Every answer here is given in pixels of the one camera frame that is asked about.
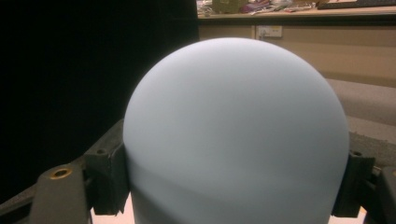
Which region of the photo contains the wooden shelf with clutter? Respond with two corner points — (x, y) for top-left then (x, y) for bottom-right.
(196, 0), (396, 26)

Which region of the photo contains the black keyboard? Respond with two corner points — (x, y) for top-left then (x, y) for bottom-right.
(317, 0), (396, 10)

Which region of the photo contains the white wall socket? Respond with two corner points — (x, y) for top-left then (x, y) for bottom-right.
(256, 25), (284, 39)

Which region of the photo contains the clutter pile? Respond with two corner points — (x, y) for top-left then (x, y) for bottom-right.
(196, 0), (318, 17)

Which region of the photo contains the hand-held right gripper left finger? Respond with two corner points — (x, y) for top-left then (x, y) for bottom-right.
(83, 119), (131, 217)

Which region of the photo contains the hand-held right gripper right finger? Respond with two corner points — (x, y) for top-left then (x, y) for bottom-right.
(331, 131), (380, 218)

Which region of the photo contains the light blue hairbrush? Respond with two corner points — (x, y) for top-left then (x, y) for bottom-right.
(121, 36), (350, 224)

